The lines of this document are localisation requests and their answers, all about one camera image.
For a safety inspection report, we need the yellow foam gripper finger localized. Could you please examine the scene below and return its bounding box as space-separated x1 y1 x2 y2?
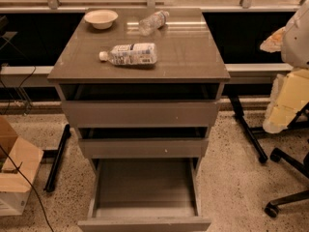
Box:
259 26 309 134

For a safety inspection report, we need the blue label plastic bottle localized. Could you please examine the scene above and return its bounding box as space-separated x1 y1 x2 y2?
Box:
98 43 157 66

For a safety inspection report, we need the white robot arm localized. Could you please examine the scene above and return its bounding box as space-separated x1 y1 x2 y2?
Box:
260 0 309 133

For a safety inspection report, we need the grey drawer cabinet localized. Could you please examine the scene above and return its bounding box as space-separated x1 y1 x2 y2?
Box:
48 9 230 164

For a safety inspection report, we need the clear crushed plastic bottle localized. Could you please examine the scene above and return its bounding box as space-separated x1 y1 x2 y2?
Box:
139 11 169 36

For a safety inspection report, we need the bottom grey open drawer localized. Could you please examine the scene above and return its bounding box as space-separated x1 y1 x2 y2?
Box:
78 159 211 232

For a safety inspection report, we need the middle grey drawer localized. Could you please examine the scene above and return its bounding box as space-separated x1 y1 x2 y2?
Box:
79 127 209 159

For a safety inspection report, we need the top grey drawer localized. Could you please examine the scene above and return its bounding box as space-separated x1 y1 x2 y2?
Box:
59 83 223 129

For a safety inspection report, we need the black table leg right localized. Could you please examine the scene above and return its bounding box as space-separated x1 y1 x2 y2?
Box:
228 95 267 163

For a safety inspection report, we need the black table leg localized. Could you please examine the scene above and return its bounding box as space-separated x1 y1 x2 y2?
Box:
43 124 71 192
228 95 267 163

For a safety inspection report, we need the black office chair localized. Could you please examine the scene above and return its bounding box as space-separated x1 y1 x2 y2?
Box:
264 101 309 218

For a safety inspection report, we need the white paper bowl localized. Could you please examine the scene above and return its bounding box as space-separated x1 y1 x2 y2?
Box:
84 10 118 30

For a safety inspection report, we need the black table leg left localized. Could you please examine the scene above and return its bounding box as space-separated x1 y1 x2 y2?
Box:
43 124 71 192

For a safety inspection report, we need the cardboard box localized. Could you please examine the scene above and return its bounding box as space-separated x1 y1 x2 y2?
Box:
0 116 43 217

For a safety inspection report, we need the black cable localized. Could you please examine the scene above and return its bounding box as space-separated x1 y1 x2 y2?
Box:
0 65 56 232

